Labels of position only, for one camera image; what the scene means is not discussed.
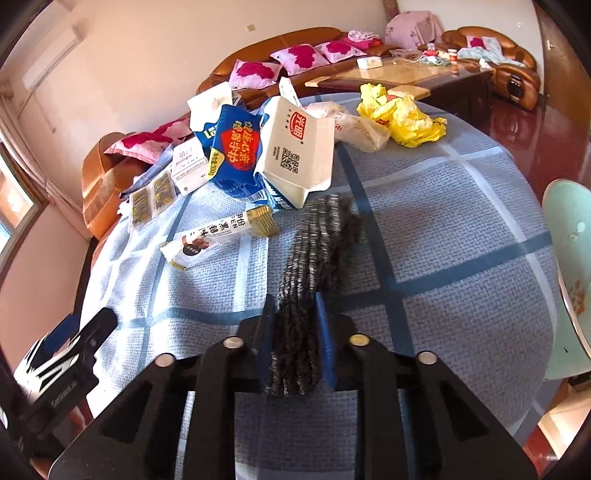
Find white milk carton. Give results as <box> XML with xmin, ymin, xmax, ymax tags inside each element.
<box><xmin>254</xmin><ymin>76</ymin><xmax>337</xmax><ymax>210</ymax></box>

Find white ice cream wrapper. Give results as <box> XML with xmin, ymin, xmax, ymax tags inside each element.
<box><xmin>161</xmin><ymin>205</ymin><xmax>280</xmax><ymax>271</ymax></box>

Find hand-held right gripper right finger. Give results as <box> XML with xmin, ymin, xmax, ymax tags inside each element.
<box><xmin>314</xmin><ymin>291</ymin><xmax>539</xmax><ymax>480</ymax></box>

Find clear plastic bag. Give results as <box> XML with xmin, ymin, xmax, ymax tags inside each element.
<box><xmin>302</xmin><ymin>102</ymin><xmax>391</xmax><ymax>153</ymax></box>

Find light green waste bin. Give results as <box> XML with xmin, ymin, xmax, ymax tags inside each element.
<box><xmin>541</xmin><ymin>179</ymin><xmax>591</xmax><ymax>381</ymax></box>

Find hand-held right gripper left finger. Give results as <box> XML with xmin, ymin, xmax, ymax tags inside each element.
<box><xmin>48</xmin><ymin>295</ymin><xmax>278</xmax><ymax>480</ymax></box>

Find orange leather armchair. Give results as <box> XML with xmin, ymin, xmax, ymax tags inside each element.
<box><xmin>441</xmin><ymin>27</ymin><xmax>542</xmax><ymax>112</ymax></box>

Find window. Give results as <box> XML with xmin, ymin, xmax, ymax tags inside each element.
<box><xmin>0</xmin><ymin>152</ymin><xmax>44</xmax><ymax>241</ymax></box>

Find blue checked folded clothes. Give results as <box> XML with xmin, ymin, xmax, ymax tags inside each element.
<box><xmin>120</xmin><ymin>143</ymin><xmax>185</xmax><ymax>204</ymax></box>

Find light blue cloth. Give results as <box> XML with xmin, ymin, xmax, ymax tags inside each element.
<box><xmin>457</xmin><ymin>37</ymin><xmax>502</xmax><ymax>63</ymax></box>

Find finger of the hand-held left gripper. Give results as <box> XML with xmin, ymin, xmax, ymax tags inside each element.
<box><xmin>76</xmin><ymin>308</ymin><xmax>118</xmax><ymax>357</ymax></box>
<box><xmin>44</xmin><ymin>315</ymin><xmax>84</xmax><ymax>349</ymax></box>

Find dark wooden coffee table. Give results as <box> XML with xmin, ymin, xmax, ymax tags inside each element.
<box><xmin>305</xmin><ymin>55</ymin><xmax>495</xmax><ymax>114</ymax></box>

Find blue checked tablecloth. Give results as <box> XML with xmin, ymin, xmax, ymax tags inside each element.
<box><xmin>81</xmin><ymin>92</ymin><xmax>557</xmax><ymax>480</ymax></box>

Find blue white yogurt carton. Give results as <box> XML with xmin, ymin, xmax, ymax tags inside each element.
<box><xmin>187</xmin><ymin>83</ymin><xmax>271</xmax><ymax>206</ymax></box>

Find clear herb packet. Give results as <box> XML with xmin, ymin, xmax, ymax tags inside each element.
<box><xmin>150</xmin><ymin>173</ymin><xmax>176</xmax><ymax>213</ymax></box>
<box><xmin>129</xmin><ymin>187</ymin><xmax>155</xmax><ymax>225</ymax></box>

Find pile of small packets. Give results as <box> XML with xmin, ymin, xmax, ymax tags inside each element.
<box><xmin>422</xmin><ymin>44</ymin><xmax>451</xmax><ymax>65</ymax></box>

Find folded pink blanket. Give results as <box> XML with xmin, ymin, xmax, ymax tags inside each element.
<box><xmin>347</xmin><ymin>30</ymin><xmax>384</xmax><ymax>49</ymax></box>

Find white air conditioner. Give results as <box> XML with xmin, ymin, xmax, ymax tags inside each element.
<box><xmin>23</xmin><ymin>27</ymin><xmax>80</xmax><ymax>90</ymax></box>

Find orange leather chaise sofa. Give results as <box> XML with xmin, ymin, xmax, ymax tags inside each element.
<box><xmin>82</xmin><ymin>131</ymin><xmax>139</xmax><ymax>241</ymax></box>

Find pink floral cover cloth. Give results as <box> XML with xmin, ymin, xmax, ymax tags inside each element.
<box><xmin>385</xmin><ymin>11</ymin><xmax>444</xmax><ymax>49</ymax></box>

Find yellow plastic bag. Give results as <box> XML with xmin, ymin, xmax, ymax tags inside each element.
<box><xmin>356</xmin><ymin>83</ymin><xmax>448</xmax><ymax>148</ymax></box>

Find white medicine box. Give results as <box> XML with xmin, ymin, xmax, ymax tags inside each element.
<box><xmin>171</xmin><ymin>141</ymin><xmax>208</xmax><ymax>197</ymax></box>

